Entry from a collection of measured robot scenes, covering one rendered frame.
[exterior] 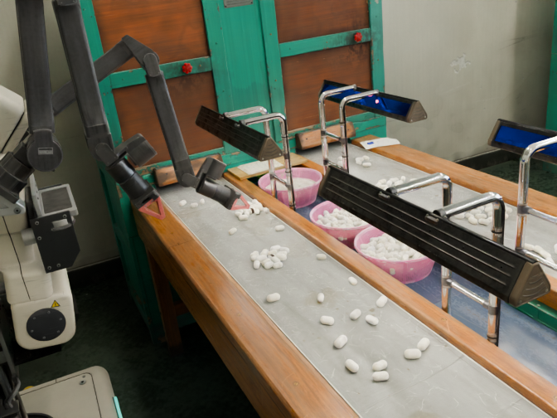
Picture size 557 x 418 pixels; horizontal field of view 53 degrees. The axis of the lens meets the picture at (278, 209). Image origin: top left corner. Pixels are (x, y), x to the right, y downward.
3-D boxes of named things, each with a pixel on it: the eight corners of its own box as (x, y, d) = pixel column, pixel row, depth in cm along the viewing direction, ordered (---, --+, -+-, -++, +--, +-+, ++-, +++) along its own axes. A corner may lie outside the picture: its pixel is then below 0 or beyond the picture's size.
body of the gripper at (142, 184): (150, 183, 153) (133, 162, 149) (158, 194, 144) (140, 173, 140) (131, 198, 152) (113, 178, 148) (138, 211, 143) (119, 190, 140)
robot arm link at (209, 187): (191, 188, 188) (196, 192, 183) (200, 170, 188) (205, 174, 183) (208, 196, 192) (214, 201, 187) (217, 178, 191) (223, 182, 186)
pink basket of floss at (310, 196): (312, 214, 221) (310, 191, 217) (250, 211, 231) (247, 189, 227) (331, 188, 243) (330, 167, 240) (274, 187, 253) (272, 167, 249)
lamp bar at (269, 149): (260, 162, 170) (257, 139, 168) (195, 124, 223) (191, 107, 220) (283, 156, 173) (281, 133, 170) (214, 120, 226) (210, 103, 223)
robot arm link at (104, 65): (133, 28, 178) (133, 23, 168) (162, 64, 182) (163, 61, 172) (19, 115, 174) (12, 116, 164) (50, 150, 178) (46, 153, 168)
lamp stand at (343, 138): (349, 213, 218) (341, 99, 200) (322, 198, 235) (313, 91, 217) (389, 201, 225) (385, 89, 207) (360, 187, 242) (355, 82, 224)
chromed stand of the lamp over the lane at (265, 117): (255, 243, 203) (238, 122, 185) (234, 225, 220) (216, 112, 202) (301, 228, 210) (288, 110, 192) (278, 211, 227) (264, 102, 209)
